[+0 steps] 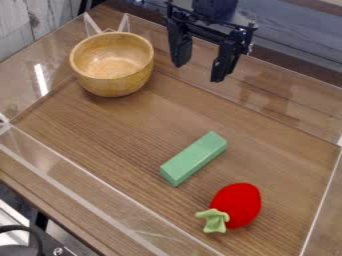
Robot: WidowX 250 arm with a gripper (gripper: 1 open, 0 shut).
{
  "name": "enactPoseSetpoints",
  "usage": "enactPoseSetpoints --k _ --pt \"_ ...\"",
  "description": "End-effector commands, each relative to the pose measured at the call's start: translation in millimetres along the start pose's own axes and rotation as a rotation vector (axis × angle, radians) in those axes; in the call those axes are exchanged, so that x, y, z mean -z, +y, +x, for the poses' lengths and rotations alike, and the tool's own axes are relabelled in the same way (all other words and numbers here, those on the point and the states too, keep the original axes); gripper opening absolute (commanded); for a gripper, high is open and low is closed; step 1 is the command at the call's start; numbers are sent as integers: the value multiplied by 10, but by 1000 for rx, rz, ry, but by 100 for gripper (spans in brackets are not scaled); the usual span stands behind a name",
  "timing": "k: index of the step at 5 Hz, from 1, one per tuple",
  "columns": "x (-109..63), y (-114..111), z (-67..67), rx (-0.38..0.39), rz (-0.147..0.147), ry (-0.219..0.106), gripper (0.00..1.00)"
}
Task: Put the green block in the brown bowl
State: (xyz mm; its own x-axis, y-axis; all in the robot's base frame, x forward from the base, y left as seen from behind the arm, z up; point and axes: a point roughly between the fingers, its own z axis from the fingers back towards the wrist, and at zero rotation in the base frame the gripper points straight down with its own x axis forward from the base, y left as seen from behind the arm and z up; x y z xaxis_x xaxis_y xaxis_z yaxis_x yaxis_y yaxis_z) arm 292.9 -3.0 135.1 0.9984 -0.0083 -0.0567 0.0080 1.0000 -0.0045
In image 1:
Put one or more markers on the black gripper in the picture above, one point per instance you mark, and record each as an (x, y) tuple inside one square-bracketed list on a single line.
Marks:
[(212, 20)]

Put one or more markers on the green rectangular block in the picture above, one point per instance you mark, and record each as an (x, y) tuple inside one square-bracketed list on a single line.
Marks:
[(197, 155)]

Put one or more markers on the brown wooden bowl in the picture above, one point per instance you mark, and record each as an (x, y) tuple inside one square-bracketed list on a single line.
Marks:
[(113, 63)]

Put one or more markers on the red plush strawberry toy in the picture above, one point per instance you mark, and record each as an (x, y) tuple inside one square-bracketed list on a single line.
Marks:
[(234, 208)]

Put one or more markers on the clear acrylic tray wall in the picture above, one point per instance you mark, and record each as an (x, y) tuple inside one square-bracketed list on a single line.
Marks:
[(103, 216)]

